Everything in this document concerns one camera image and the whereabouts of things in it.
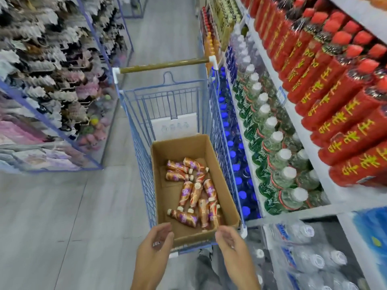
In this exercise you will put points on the person's right hand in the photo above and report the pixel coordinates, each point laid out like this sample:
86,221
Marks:
237,255

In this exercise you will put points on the person's left hand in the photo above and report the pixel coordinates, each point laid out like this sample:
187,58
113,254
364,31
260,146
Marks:
151,253

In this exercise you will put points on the person's right thumb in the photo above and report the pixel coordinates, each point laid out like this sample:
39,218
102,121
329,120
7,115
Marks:
220,240

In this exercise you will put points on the person's left thumb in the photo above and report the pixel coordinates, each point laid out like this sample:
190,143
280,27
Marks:
169,240

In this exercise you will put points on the person's left forearm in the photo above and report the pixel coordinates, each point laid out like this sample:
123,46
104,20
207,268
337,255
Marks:
148,279

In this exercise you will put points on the person's right forearm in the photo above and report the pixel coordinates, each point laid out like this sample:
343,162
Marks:
243,279

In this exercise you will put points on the person's grey trousers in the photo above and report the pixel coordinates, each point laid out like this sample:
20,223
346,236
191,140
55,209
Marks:
207,271

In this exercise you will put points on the brown cardboard box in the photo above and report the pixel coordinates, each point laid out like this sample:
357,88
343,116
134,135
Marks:
169,193

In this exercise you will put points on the pile of brown drink bottles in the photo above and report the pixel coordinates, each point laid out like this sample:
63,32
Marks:
196,193

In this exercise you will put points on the row of blue-capped bottles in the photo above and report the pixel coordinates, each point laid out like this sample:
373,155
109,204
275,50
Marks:
235,166

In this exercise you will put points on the packs of clear water bottles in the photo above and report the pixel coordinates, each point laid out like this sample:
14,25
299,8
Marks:
311,256

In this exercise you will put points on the row of green-label clear bottles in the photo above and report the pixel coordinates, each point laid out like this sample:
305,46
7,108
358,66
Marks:
272,147

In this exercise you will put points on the white paper sign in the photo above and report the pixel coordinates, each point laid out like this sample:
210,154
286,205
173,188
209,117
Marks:
175,126

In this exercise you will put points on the white metal store shelf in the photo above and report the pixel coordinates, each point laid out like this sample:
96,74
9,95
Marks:
341,199

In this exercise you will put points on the blue plastic package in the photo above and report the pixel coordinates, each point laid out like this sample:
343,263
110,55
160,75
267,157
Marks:
373,235

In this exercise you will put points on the blue white shelf price tag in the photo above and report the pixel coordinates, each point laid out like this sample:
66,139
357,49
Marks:
281,96

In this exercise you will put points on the row of red bottles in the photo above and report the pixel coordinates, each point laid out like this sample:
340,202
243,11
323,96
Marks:
329,84

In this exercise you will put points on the row of orange drink bottles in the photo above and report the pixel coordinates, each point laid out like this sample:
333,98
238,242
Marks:
210,48

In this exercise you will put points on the display of hair accessories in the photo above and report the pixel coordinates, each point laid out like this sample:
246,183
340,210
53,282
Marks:
51,72

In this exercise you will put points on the row of small red-capped bottles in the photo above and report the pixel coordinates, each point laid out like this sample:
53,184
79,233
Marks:
207,22

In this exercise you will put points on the row of yellow drink bottles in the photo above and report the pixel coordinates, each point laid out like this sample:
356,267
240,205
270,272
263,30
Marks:
225,18

